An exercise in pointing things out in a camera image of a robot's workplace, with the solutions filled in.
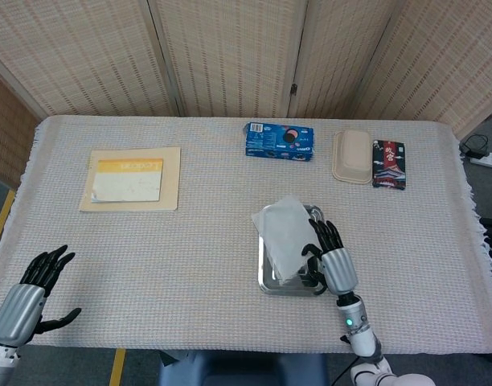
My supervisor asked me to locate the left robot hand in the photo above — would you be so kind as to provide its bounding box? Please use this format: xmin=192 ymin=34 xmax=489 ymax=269
xmin=0 ymin=244 xmax=83 ymax=348

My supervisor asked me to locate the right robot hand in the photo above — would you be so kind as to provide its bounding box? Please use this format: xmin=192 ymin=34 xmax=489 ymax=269
xmin=301 ymin=219 xmax=359 ymax=298

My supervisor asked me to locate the translucent white sheet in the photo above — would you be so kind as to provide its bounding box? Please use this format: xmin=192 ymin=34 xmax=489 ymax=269
xmin=251 ymin=195 xmax=321 ymax=285

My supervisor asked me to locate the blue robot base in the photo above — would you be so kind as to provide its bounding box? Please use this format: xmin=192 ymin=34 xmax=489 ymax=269
xmin=157 ymin=349 xmax=328 ymax=386

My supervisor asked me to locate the stainless steel tray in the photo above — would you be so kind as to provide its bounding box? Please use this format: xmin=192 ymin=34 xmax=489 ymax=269
xmin=257 ymin=203 xmax=330 ymax=298

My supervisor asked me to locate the beige plastic food container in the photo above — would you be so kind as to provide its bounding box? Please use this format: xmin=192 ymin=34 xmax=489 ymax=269
xmin=331 ymin=128 xmax=373 ymax=186

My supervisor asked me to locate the dark box with Chinese print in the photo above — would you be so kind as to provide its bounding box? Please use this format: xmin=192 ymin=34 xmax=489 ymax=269
xmin=371 ymin=138 xmax=408 ymax=190

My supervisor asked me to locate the blue Oreo cookie box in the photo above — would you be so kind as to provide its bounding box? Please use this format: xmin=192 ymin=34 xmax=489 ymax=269
xmin=243 ymin=121 xmax=315 ymax=163

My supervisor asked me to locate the white woven tablecloth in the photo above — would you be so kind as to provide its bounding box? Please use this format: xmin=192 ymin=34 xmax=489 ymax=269
xmin=0 ymin=114 xmax=492 ymax=355

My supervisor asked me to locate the yellow and white notebook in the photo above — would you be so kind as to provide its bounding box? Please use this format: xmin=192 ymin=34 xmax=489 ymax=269
xmin=91 ymin=158 xmax=165 ymax=203

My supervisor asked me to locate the white power strip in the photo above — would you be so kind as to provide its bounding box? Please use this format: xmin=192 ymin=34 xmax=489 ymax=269
xmin=469 ymin=151 xmax=492 ymax=170

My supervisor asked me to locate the woven folding screen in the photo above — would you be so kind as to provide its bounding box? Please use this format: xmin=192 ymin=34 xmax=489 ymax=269
xmin=0 ymin=0 xmax=492 ymax=190

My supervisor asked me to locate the black cable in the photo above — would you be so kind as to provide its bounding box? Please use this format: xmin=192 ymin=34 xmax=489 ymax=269
xmin=459 ymin=133 xmax=490 ymax=158

